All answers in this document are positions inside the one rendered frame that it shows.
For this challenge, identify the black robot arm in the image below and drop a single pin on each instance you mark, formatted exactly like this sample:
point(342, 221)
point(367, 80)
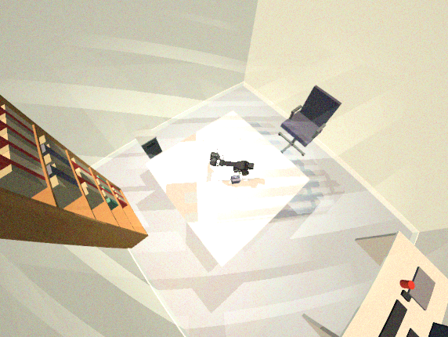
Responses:
point(242, 165)

